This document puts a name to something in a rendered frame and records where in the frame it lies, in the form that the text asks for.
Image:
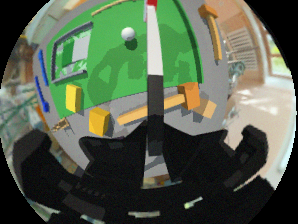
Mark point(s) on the white golf ball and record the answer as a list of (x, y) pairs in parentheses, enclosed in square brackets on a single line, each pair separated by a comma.
[(128, 34)]

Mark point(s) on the green flat mat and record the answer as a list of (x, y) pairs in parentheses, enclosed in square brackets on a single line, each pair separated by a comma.
[(116, 67)]

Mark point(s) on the tan cube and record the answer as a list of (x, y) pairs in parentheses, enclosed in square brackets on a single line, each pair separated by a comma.
[(206, 108)]

